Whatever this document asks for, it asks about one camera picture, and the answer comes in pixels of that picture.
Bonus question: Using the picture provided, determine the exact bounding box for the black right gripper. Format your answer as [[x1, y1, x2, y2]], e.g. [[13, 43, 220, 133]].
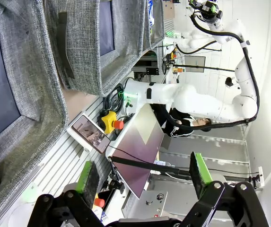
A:
[[189, 0, 223, 24]]

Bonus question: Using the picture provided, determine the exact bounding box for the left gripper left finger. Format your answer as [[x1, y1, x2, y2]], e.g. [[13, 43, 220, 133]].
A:
[[28, 160, 103, 227]]

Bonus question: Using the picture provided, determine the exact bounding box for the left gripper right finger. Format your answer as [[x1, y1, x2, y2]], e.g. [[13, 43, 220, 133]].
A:
[[180, 151, 270, 227]]

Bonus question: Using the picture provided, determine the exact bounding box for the grey fabric basket labelled Can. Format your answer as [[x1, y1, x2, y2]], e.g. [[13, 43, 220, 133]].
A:
[[147, 0, 166, 52]]

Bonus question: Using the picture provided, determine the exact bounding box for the grey fabric basket labelled Bottle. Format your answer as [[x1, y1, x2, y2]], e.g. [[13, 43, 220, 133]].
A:
[[0, 0, 69, 213]]

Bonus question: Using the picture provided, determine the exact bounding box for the grey fabric basket labelled Plastic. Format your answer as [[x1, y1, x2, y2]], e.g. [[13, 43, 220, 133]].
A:
[[44, 0, 150, 97]]

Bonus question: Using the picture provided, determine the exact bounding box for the smartphone in white holder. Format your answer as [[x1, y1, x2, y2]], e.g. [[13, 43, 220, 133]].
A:
[[67, 114, 112, 155]]

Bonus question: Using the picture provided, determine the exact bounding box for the black tripod rod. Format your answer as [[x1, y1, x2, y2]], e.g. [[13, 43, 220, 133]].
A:
[[108, 156, 192, 177]]

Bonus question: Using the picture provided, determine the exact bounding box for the person in black jacket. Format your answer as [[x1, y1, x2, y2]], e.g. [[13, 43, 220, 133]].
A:
[[160, 107, 213, 139]]

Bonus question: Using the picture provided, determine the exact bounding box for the silver laptop with stickers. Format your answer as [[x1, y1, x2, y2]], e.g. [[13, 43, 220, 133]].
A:
[[122, 189, 171, 219]]

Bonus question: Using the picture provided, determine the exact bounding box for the flat monitor screen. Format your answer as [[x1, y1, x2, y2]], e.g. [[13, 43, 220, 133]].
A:
[[105, 103, 165, 200]]

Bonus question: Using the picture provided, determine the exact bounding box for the yellow emergency stop box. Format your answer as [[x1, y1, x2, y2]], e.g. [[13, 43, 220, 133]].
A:
[[101, 110, 124, 133]]

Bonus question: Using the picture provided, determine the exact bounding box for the aluminium profile table frame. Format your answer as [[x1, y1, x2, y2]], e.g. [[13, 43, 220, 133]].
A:
[[0, 94, 136, 227]]

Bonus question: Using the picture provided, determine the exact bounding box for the black cable bundle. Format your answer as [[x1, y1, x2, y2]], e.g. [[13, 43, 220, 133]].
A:
[[103, 84, 126, 114]]

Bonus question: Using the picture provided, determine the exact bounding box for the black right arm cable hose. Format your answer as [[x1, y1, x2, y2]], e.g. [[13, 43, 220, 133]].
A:
[[149, 14, 261, 131]]

